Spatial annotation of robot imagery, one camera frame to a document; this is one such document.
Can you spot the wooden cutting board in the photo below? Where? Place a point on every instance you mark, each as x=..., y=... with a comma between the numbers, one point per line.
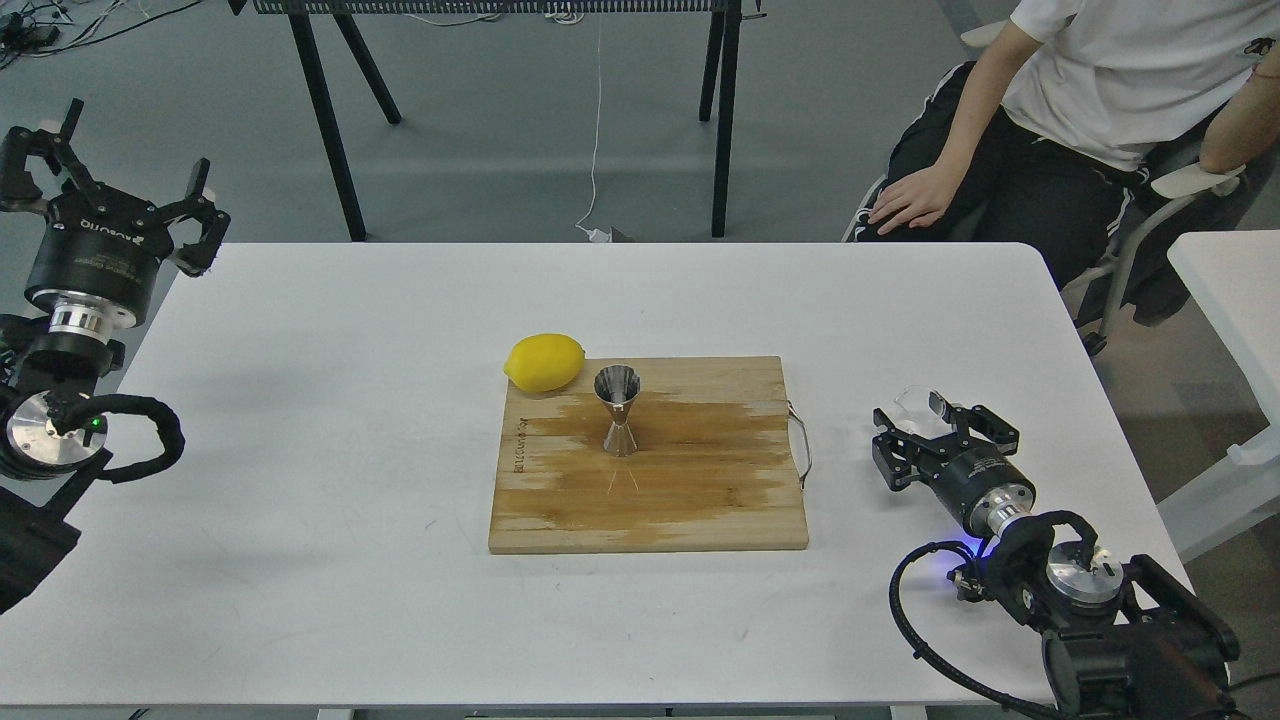
x=713, y=469

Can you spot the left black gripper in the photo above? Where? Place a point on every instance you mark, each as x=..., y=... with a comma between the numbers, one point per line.
x=95, y=265

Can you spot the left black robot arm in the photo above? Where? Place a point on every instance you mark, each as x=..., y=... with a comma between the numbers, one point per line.
x=54, y=425

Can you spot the person's right hand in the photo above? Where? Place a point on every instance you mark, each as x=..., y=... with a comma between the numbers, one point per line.
x=917, y=200

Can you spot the seated person white shirt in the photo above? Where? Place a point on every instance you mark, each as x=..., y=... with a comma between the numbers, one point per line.
x=1058, y=115

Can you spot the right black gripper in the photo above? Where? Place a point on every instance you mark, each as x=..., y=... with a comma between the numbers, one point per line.
x=981, y=489

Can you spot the yellow lemon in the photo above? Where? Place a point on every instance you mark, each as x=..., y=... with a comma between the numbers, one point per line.
x=544, y=362

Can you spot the white side table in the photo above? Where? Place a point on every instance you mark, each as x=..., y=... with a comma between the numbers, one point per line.
x=1234, y=278

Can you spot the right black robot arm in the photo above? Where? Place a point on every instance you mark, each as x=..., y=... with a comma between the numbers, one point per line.
x=1120, y=640

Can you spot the steel double jigger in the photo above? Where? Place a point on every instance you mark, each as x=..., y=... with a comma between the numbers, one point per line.
x=617, y=386

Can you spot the clear glass measuring cup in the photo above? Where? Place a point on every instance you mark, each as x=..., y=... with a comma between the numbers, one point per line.
x=918, y=410

